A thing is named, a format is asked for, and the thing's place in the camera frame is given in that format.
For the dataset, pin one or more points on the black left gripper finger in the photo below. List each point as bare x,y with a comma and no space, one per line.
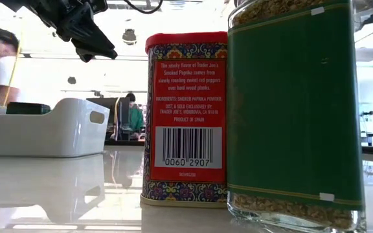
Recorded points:
85,55
83,29

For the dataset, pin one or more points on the green-lidded glass spice jar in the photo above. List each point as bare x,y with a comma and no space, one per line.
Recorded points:
293,97

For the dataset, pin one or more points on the red-lidded smoked paprika tin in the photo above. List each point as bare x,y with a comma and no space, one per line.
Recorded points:
186,97

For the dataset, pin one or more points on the small dark ceiling fixture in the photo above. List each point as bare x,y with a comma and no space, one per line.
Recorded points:
72,80

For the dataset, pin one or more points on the white plastic bin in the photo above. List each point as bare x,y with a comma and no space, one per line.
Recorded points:
44,136

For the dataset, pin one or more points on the round dark ceiling fixture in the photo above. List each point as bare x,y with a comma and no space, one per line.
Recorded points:
129,36

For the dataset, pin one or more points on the black computer monitor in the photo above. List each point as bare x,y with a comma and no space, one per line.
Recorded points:
102,119

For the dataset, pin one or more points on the black square spice tin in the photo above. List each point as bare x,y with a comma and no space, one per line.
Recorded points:
28,109

